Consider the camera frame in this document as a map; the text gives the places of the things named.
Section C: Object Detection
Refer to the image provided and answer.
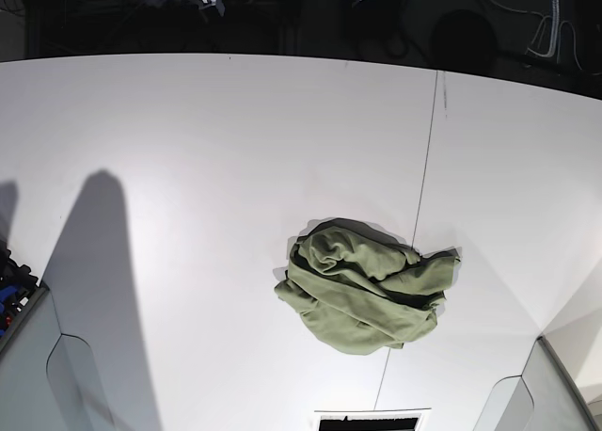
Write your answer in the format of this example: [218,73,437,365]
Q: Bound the right grey table partition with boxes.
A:
[474,336,601,431]

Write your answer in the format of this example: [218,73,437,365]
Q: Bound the left grey table partition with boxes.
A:
[1,292,115,430]

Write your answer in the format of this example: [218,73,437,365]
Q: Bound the blue and black clutter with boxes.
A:
[0,241,40,337]

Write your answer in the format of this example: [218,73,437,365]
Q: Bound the green t-shirt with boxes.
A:
[274,218,461,356]

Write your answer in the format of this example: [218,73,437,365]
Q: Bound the grey table partition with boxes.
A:
[1,292,115,430]
[474,336,601,431]

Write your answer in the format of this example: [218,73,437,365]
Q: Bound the black round stool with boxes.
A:
[430,9,499,75]

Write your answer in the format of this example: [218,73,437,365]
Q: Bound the white cables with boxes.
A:
[479,0,584,68]

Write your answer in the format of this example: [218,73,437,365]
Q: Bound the table cable hatch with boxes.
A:
[312,408,432,431]

